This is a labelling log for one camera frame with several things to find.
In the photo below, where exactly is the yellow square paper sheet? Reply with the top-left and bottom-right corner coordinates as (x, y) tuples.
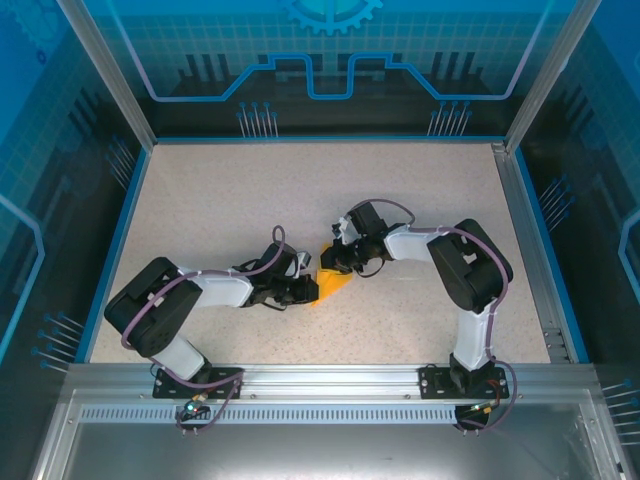
(310, 241), (356, 309)

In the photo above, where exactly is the grey sheet metal tray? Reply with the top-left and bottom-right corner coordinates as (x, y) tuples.
(29, 389), (626, 480)

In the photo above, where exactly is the blue printed back panel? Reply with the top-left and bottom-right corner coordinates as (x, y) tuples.
(82, 0), (571, 139)

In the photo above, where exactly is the blue printed panel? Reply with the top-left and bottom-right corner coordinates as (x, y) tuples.
(0, 0), (151, 480)
(82, 0), (571, 139)
(519, 0), (640, 480)

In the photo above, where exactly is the blue printed right side panel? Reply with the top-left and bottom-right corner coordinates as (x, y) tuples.
(519, 0), (640, 480)

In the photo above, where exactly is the blue printed left side panel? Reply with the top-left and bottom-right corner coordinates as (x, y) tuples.
(0, 0), (151, 480)

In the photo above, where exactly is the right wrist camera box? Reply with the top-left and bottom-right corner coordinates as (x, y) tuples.
(331, 216), (357, 246)

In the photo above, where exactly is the aluminium mounting rail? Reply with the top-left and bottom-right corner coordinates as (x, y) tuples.
(67, 363), (599, 401)

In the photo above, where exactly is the slotted metal cable duct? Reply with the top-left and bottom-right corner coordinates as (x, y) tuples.
(79, 405), (584, 422)

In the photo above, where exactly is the aluminium side rail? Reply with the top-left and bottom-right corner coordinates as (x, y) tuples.
(492, 142), (574, 364)

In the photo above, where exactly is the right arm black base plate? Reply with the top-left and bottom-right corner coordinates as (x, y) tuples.
(418, 364), (511, 400)

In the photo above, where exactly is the left cable connector with LED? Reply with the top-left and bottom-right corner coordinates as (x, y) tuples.
(182, 392), (221, 419)

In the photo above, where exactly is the cable connector with led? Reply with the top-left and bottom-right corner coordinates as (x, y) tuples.
(462, 397), (504, 416)
(182, 392), (221, 419)

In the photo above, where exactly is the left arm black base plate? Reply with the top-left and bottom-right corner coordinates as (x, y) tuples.
(152, 366), (245, 400)

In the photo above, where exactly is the right cable connector with LED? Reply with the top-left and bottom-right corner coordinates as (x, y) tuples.
(462, 397), (504, 416)

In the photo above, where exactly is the right aluminium frame post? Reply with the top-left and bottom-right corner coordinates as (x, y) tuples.
(504, 0), (604, 151)

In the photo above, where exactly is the aluminium frame post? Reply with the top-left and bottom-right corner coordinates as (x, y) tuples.
(504, 0), (604, 151)
(57, 0), (157, 151)

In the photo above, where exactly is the left aluminium frame post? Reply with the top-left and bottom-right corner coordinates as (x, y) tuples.
(57, 0), (157, 151)

